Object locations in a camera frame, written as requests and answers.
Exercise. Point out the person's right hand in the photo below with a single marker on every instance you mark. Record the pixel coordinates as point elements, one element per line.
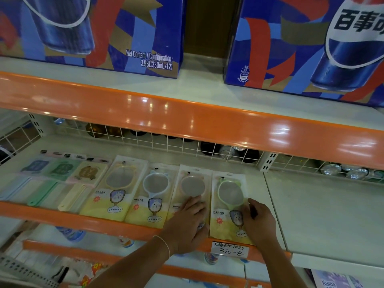
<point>261,227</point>

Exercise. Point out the grey perforated metal strip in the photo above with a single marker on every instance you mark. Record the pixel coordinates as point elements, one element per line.
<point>27,272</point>

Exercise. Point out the blue plastic bottle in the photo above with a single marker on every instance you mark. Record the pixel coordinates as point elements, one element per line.
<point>72,233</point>

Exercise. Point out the silver drink can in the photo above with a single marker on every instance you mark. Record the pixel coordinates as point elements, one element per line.
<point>331,169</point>
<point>357,173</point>
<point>232,151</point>

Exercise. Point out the orange-edged white shelf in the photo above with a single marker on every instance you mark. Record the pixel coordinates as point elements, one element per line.
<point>180,113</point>
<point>90,220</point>
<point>90,255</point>

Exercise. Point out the person's left hand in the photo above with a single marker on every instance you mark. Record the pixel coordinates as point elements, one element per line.
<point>183,227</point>

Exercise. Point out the person's left thumb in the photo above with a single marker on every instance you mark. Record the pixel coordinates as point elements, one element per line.
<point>204,227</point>

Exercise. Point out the colourful snack packet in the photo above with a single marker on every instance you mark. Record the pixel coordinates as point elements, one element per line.
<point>90,275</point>

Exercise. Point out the person's right forearm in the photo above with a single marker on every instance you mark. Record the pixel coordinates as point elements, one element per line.
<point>279,266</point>

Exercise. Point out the plain white shelf board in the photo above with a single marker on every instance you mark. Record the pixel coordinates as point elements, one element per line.
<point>324,212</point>

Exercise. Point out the blue comb packet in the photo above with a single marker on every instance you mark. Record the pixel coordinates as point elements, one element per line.
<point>28,173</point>

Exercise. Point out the white slotted shelf bracket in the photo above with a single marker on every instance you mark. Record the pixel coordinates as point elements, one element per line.
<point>37,125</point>
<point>267,161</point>

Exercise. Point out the purple snack packet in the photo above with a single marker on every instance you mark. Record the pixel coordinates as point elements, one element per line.
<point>333,280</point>

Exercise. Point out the handwritten white price label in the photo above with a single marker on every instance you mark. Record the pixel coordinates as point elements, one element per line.
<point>229,249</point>

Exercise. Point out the person's left forearm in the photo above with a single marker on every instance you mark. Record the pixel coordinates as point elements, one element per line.
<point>132,266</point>

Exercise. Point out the green comb packet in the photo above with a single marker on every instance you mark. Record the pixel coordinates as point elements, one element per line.
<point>57,176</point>

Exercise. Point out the pink hand mirror packet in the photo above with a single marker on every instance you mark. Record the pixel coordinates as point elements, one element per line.
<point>189,182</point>

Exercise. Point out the white hand mirror packet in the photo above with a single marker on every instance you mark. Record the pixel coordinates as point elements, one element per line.
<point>150,203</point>

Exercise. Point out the yellow hand mirror packet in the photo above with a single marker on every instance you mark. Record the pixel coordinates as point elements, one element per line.
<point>108,194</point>

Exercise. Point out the green hand mirror packet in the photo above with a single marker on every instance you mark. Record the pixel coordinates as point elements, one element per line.
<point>228,206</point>

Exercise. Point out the cream comb packet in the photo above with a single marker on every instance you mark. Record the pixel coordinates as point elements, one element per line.
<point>84,179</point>

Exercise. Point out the large blue soda carton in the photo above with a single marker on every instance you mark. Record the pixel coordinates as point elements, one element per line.
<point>120,23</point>
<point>285,50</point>

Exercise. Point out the person's right thumb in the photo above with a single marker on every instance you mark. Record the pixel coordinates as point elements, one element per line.
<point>246,214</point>

